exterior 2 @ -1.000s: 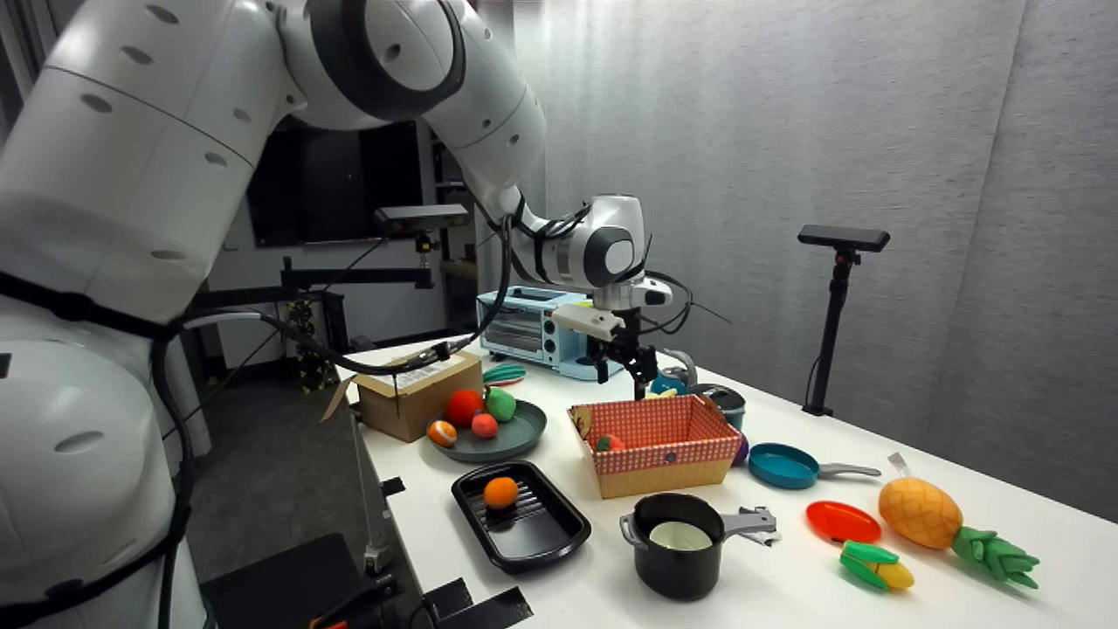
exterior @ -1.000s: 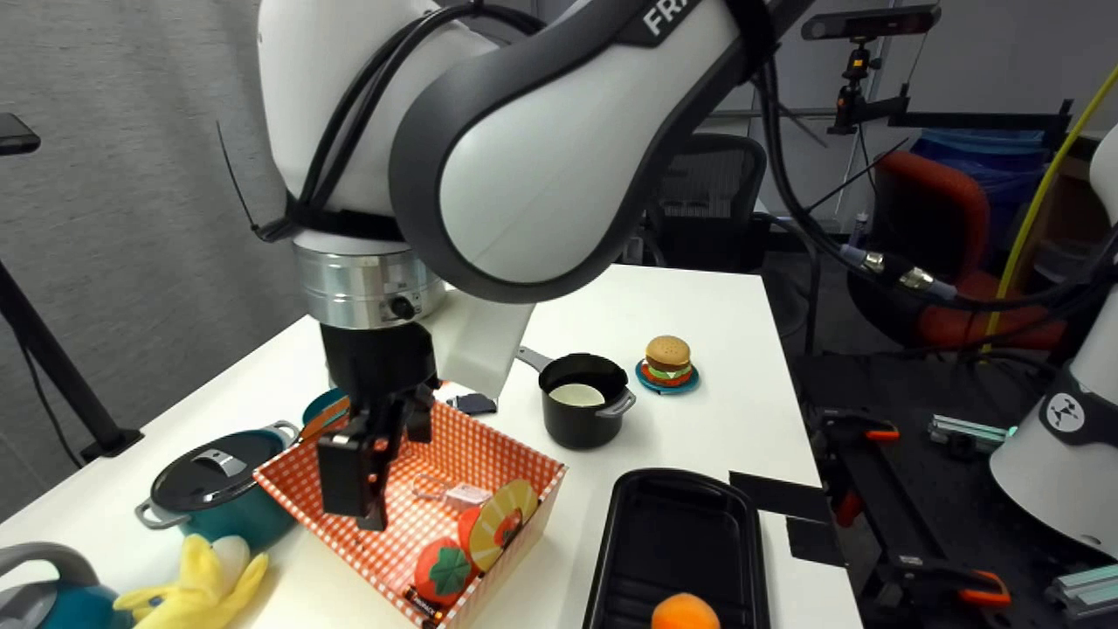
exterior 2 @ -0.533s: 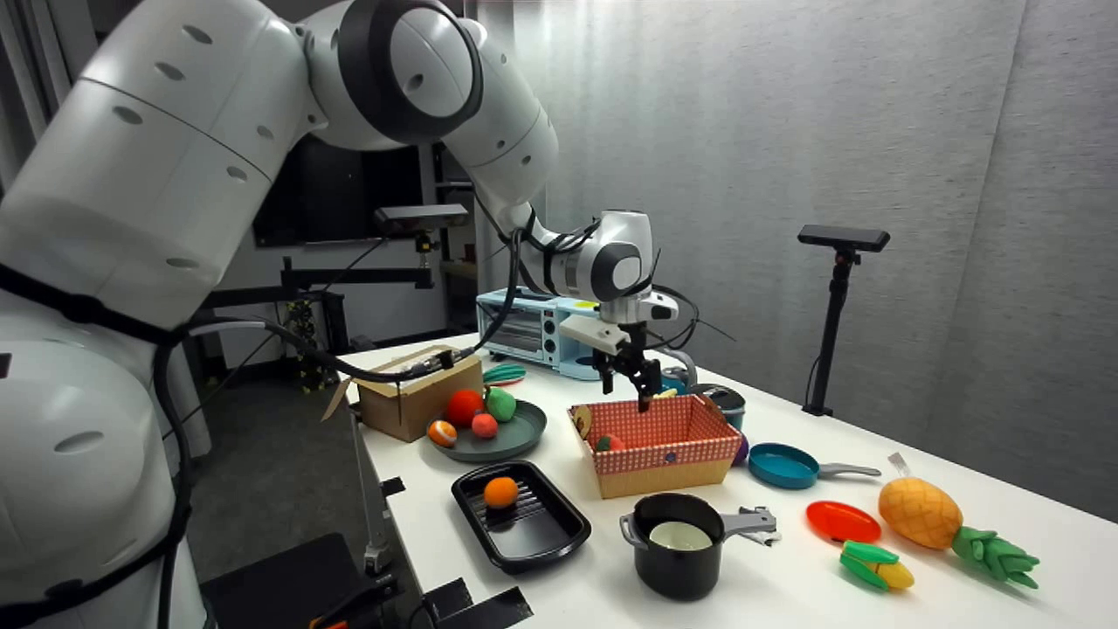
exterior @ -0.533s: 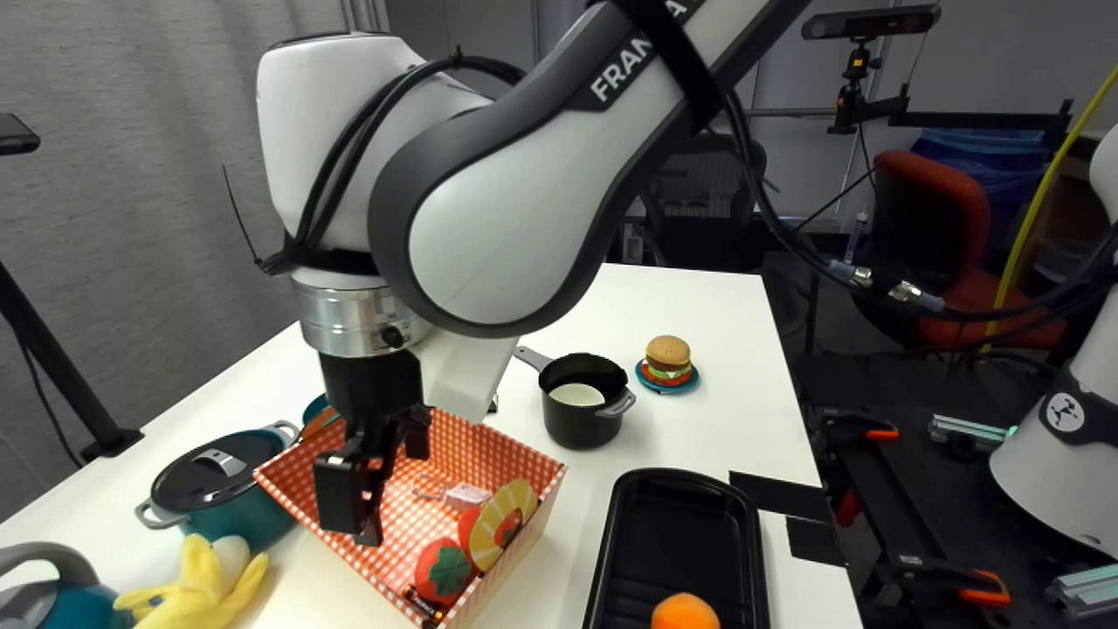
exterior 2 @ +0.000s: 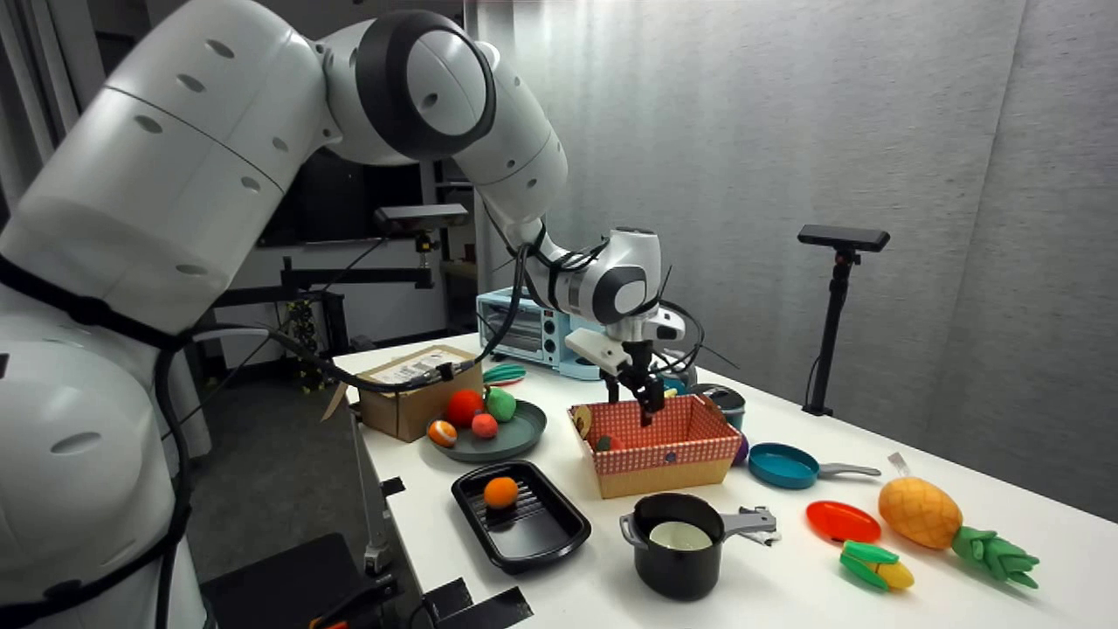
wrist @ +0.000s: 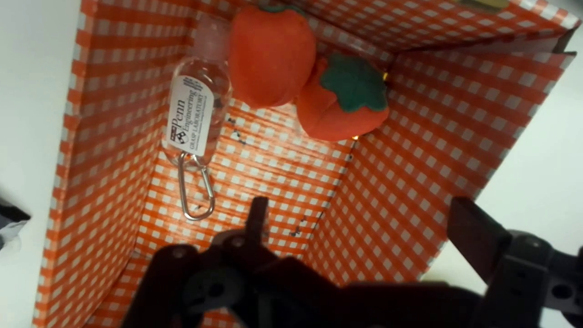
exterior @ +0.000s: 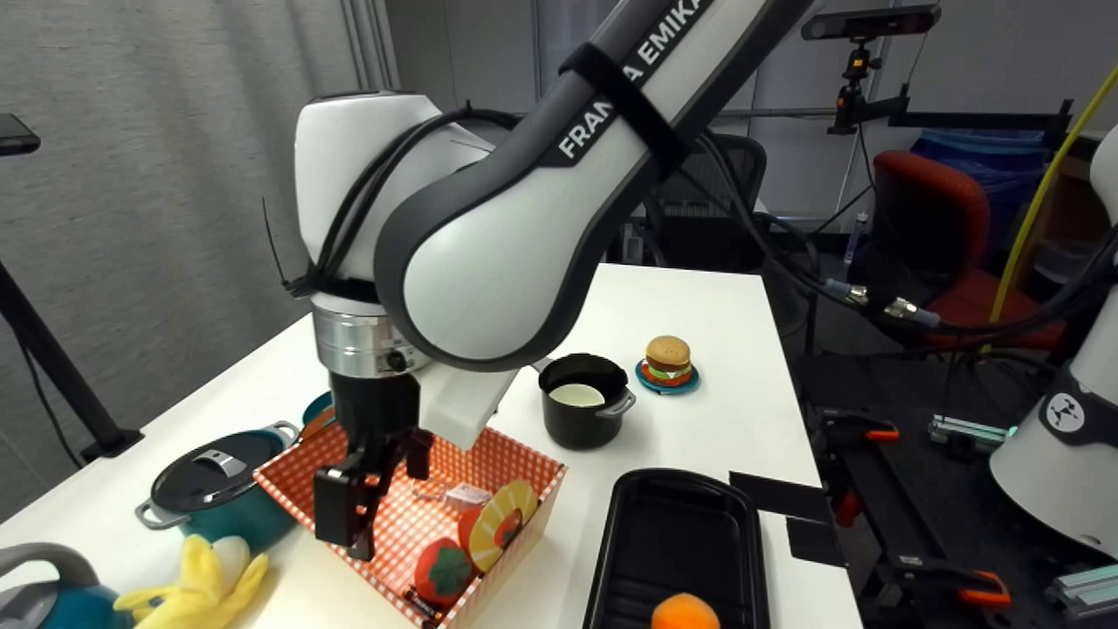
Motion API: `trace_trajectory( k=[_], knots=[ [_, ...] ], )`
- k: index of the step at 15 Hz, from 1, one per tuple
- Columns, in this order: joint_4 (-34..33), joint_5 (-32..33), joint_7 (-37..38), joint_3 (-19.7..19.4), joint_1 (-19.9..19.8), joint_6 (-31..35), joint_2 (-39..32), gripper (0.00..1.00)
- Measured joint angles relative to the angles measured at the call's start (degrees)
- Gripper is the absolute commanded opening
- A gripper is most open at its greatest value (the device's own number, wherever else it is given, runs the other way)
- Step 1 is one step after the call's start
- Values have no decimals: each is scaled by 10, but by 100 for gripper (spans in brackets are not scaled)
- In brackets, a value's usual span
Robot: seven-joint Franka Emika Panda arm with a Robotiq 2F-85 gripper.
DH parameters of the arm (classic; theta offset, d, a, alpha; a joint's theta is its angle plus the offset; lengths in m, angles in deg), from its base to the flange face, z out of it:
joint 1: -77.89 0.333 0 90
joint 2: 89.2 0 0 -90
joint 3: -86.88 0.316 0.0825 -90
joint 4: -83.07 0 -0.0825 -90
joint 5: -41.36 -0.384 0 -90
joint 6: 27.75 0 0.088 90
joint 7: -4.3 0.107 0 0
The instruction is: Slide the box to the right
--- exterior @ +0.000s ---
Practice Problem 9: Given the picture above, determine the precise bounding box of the orange handled clamp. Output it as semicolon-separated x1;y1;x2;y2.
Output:
819;405;910;454
892;556;1021;617

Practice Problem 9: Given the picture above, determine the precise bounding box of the teal pot with dark lid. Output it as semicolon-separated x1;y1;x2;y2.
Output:
133;420;303;552

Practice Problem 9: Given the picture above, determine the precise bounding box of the teal small plate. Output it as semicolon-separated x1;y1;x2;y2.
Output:
631;357;704;400

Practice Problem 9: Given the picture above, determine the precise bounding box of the sliced toy fruit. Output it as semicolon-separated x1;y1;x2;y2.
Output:
455;475;543;576

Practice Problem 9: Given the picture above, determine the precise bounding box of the toy burger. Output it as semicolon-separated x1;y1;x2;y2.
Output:
644;331;700;388

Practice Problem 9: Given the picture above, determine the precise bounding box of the red checkered cardboard box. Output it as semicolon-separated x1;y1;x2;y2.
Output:
253;416;571;629

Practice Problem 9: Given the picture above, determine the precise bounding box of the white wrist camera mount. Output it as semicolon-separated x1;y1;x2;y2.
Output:
415;365;523;457

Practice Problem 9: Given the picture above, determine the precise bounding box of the black plastic tray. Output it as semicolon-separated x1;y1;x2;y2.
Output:
582;464;772;629

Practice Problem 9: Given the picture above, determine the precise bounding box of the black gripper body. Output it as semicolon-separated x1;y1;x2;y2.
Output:
327;366;422;472

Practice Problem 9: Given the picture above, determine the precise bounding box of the red toy tomato with leaf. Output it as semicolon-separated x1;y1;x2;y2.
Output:
409;535;479;611

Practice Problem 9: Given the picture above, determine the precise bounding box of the black pot with handle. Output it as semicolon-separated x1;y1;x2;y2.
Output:
536;349;641;454

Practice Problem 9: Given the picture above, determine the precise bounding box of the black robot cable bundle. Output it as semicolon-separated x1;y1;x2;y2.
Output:
257;108;1118;352

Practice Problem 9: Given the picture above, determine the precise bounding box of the black camera on tripod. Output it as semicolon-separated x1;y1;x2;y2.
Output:
798;0;948;137

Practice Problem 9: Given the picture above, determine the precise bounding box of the orange toy fruit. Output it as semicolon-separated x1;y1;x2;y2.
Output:
646;592;723;629

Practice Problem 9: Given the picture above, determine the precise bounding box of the teal toy kettle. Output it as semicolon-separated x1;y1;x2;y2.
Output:
0;540;133;629

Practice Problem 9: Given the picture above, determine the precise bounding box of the yellow cable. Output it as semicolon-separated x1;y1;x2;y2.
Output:
986;59;1118;329

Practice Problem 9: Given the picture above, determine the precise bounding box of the red office chair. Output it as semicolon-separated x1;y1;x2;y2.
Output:
869;146;1069;357

